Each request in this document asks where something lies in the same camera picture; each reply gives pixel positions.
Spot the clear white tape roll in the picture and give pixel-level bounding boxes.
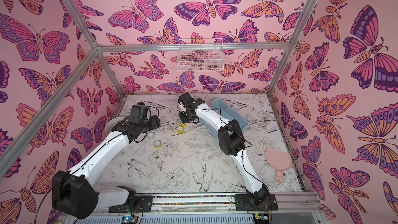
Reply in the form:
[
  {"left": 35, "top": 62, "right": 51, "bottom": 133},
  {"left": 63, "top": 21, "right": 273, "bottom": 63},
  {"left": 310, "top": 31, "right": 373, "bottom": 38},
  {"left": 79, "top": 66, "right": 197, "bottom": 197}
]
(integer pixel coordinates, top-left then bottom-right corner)
[{"left": 147, "top": 132, "right": 155, "bottom": 140}]

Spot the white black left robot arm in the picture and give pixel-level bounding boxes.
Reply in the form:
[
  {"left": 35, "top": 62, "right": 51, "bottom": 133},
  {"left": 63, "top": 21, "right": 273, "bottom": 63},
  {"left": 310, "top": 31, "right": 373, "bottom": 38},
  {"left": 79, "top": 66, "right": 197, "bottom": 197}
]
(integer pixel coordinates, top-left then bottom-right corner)
[{"left": 51, "top": 115, "right": 161, "bottom": 219}]

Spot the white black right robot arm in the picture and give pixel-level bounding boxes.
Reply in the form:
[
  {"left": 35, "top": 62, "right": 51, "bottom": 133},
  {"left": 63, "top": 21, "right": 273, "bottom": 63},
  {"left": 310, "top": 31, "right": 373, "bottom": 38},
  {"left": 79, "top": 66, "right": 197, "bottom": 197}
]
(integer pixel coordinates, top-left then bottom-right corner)
[{"left": 178, "top": 92, "right": 278, "bottom": 212}]

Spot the light blue perforated storage basket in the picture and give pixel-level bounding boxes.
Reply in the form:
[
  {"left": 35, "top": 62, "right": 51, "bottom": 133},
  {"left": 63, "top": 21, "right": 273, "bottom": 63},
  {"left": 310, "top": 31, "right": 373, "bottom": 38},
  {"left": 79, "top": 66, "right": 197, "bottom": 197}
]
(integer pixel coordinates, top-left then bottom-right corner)
[{"left": 200, "top": 98, "right": 249, "bottom": 140}]

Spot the white pot with succulent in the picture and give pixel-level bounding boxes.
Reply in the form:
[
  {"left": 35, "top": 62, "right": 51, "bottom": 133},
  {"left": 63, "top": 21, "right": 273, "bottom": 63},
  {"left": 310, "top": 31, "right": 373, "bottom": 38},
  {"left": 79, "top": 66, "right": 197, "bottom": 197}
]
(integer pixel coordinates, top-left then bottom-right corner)
[{"left": 105, "top": 117, "right": 124, "bottom": 134}]

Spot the white wire wall basket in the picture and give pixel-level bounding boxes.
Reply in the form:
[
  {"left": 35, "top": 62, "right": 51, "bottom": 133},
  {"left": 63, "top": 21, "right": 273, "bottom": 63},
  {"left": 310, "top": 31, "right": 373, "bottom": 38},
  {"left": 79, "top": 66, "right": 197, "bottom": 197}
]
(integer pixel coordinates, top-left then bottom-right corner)
[{"left": 175, "top": 38, "right": 225, "bottom": 73}]

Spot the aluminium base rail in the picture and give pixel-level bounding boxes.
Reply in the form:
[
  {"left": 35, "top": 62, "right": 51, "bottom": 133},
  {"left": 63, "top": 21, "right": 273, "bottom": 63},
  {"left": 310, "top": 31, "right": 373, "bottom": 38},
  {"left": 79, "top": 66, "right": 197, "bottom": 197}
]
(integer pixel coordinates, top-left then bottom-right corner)
[{"left": 82, "top": 192, "right": 328, "bottom": 224}]

